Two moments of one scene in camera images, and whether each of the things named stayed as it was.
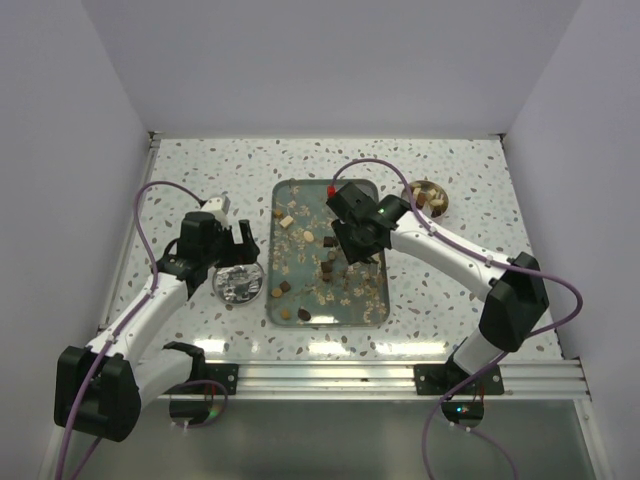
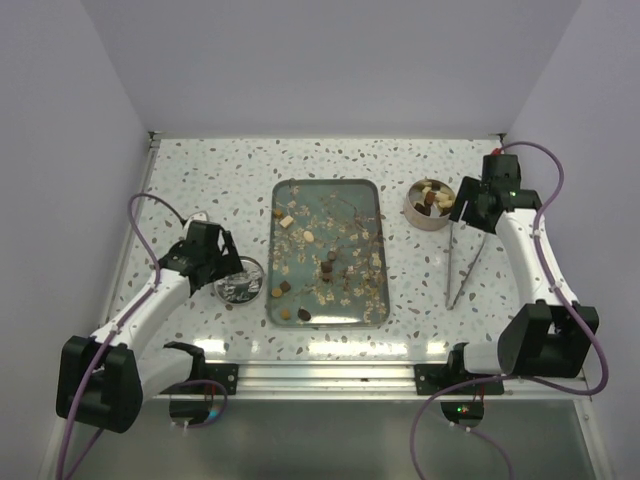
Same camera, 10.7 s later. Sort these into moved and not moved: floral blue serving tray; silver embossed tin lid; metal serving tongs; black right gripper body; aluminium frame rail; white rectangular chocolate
Moved: metal serving tongs; black right gripper body
Not moved: white rectangular chocolate; aluminium frame rail; floral blue serving tray; silver embossed tin lid
